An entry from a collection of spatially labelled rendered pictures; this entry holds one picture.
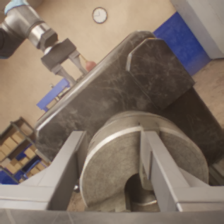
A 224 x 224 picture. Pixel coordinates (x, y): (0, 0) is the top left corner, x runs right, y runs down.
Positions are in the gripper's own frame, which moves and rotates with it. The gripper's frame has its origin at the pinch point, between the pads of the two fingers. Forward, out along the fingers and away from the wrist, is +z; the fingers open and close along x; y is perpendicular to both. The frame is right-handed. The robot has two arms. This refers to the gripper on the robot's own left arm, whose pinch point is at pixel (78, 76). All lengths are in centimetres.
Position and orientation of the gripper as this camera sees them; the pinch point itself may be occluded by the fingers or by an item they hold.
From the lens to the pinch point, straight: 64.2
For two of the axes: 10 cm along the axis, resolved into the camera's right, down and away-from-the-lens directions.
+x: -6.9, 6.8, -2.3
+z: 6.6, 7.3, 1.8
